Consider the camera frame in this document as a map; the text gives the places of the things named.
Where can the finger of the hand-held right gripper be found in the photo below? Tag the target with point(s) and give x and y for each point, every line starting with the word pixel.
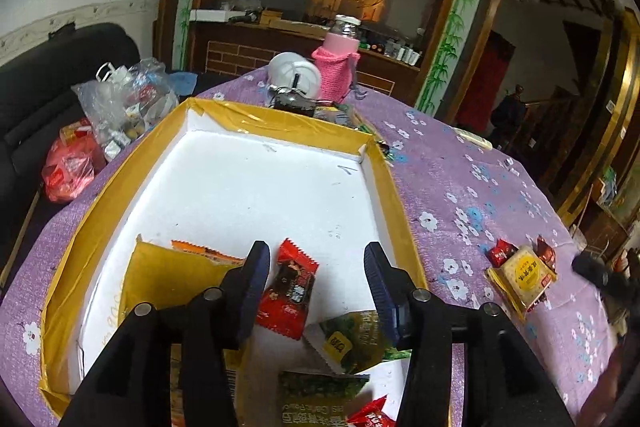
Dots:
pixel 592 269

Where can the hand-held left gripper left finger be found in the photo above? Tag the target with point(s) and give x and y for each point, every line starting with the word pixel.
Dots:
pixel 252 292

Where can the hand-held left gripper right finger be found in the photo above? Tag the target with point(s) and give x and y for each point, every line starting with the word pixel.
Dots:
pixel 385 297

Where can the red black snack packet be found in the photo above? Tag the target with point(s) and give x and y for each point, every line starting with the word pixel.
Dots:
pixel 292 292
pixel 500 252
pixel 370 414

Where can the green pea snack packet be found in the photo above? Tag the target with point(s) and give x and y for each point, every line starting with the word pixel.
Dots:
pixel 350 337
pixel 320 399

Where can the orange cracker packet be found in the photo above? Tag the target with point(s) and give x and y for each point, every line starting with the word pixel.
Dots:
pixel 200 252

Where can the yellow cracker packet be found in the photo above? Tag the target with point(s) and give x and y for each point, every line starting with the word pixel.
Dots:
pixel 525 277

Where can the large plain yellow packet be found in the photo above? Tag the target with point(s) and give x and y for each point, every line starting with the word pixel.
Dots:
pixel 165 277

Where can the yellow box with white inside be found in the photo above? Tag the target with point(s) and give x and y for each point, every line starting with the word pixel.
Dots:
pixel 250 187

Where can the purple floral tablecloth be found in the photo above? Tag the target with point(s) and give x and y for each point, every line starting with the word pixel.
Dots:
pixel 450 187

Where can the small white dice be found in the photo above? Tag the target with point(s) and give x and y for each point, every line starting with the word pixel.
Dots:
pixel 510 164

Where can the cream flat packet far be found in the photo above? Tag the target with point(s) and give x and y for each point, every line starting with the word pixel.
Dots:
pixel 472 139

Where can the small black device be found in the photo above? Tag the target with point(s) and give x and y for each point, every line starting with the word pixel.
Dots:
pixel 295 104

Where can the red plastic bag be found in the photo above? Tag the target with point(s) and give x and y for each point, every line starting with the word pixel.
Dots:
pixel 70 167

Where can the clear plastic bag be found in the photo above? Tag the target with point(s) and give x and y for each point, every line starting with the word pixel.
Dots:
pixel 125 107

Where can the bottle with pink knit sleeve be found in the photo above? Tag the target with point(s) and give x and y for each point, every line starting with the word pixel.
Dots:
pixel 337 72

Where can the wooden counter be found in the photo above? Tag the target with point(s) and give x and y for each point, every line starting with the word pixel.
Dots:
pixel 235 52

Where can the white flat box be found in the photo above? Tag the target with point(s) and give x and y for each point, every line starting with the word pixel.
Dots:
pixel 210 15

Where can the black sofa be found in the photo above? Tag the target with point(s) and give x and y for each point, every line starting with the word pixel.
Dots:
pixel 40 82

